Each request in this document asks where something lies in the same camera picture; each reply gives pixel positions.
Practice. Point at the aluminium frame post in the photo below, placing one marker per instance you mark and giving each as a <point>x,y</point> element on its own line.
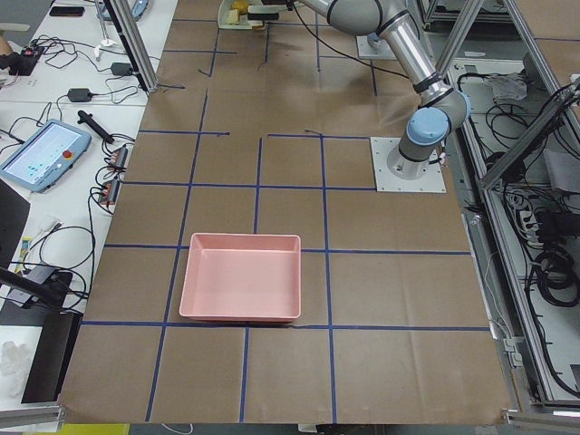
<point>133,44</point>

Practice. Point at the second grey robot base plate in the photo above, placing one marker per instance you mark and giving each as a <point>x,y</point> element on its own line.
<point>394,174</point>

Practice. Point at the yellow potato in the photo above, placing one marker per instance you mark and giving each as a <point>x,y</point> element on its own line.
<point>241,6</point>

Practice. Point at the pale green plastic dustpan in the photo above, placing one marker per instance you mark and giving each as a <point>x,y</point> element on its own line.
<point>244,23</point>

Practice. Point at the black power adapter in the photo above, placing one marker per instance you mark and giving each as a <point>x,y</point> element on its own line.
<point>121,69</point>
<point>79,95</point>

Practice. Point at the small bread piece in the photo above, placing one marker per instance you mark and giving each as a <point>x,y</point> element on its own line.
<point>233,17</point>

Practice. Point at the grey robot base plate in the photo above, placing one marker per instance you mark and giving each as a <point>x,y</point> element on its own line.
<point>372,47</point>

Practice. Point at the white hand brush black bristles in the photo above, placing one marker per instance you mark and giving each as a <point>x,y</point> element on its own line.
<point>267,13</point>

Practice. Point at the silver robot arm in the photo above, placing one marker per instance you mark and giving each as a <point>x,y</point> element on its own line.
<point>442,109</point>

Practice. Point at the pink plastic tray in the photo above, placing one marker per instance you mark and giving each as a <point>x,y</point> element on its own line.
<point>243,278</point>

